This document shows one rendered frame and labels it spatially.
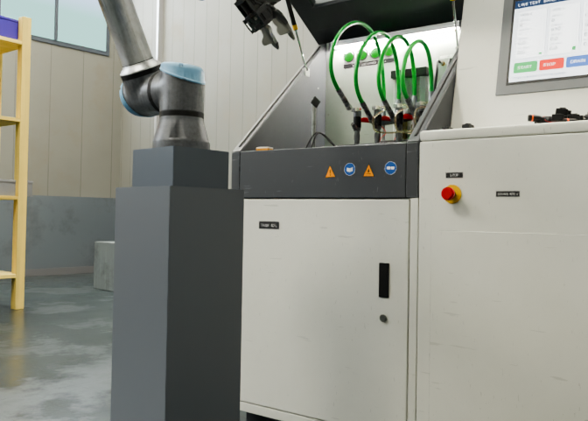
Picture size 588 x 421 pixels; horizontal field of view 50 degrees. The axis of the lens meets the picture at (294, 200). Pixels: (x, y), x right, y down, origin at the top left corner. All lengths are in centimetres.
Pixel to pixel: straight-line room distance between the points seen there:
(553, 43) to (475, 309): 82
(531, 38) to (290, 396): 133
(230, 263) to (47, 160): 616
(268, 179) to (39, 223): 572
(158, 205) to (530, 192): 93
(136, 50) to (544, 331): 128
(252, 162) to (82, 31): 612
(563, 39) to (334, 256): 93
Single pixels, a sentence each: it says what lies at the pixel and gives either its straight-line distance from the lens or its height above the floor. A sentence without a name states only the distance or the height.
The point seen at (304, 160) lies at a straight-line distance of 203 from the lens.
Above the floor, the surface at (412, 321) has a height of 44.
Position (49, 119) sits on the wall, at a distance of 777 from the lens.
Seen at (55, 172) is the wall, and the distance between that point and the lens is 775.
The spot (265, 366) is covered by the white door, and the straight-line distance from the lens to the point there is 216.
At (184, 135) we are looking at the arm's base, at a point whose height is 93.
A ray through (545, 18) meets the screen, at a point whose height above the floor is 134.
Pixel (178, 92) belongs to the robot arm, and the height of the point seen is 104.
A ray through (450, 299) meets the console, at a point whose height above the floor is 51.
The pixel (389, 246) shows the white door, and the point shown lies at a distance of 186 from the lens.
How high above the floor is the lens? 74
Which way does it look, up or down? 1 degrees up
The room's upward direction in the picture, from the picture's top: 1 degrees clockwise
